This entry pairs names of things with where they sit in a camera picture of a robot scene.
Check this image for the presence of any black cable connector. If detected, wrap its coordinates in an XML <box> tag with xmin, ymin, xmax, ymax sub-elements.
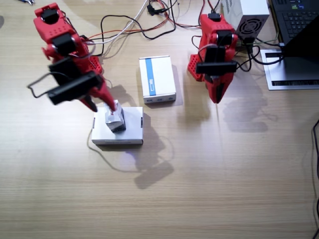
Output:
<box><xmin>146</xmin><ymin>2</ymin><xmax>168</xmax><ymax>16</ymax></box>

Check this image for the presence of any small white box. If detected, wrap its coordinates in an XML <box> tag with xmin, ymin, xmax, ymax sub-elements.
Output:
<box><xmin>104</xmin><ymin>100</ymin><xmax>127</xmax><ymax>134</ymax></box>

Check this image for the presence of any plain white box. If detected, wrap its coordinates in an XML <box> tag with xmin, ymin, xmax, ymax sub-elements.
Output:
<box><xmin>91</xmin><ymin>106</ymin><xmax>145</xmax><ymax>146</ymax></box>

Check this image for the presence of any black laptop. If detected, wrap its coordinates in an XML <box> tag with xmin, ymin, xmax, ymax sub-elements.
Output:
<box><xmin>270</xmin><ymin>0</ymin><xmax>319</xmax><ymax>82</ymax></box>

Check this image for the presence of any white cable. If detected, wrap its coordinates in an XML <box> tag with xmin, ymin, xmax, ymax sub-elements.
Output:
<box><xmin>84</xmin><ymin>0</ymin><xmax>150</xmax><ymax>46</ymax></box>

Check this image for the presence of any green cable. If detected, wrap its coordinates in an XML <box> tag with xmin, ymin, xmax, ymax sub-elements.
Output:
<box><xmin>236</xmin><ymin>31</ymin><xmax>279</xmax><ymax>47</ymax></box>

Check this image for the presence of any black looping cable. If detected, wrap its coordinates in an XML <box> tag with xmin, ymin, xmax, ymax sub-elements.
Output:
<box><xmin>96</xmin><ymin>14</ymin><xmax>178</xmax><ymax>57</ymax></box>

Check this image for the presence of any thin black webcam cable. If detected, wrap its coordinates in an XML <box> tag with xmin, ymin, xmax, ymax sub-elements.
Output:
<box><xmin>26</xmin><ymin>71</ymin><xmax>63</xmax><ymax>99</ymax></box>

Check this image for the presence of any white power supply unit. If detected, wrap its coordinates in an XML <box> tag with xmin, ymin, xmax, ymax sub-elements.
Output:
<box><xmin>221</xmin><ymin>0</ymin><xmax>271</xmax><ymax>46</ymax></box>

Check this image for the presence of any white box with blue stripe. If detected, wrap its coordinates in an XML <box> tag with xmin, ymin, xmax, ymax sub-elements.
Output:
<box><xmin>139</xmin><ymin>55</ymin><xmax>177</xmax><ymax>105</ymax></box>

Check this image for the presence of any black laptop cable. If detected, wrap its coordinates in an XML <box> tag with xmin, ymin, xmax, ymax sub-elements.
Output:
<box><xmin>245</xmin><ymin>37</ymin><xmax>285</xmax><ymax>66</ymax></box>

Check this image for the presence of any red cable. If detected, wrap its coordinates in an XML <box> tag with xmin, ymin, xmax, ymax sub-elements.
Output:
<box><xmin>81</xmin><ymin>0</ymin><xmax>201</xmax><ymax>41</ymax></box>

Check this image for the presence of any black cable at table edge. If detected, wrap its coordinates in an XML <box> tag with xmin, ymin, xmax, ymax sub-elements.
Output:
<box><xmin>311</xmin><ymin>119</ymin><xmax>319</xmax><ymax>239</ymax></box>

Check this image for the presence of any black webcam on gripper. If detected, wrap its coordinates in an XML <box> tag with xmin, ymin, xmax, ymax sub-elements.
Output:
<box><xmin>46</xmin><ymin>71</ymin><xmax>103</xmax><ymax>106</ymax></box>
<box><xmin>195</xmin><ymin>61</ymin><xmax>238</xmax><ymax>75</ymax></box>

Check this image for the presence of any black webcam cable loop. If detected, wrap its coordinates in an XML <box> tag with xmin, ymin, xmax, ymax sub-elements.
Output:
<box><xmin>234</xmin><ymin>47</ymin><xmax>252</xmax><ymax>73</ymax></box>

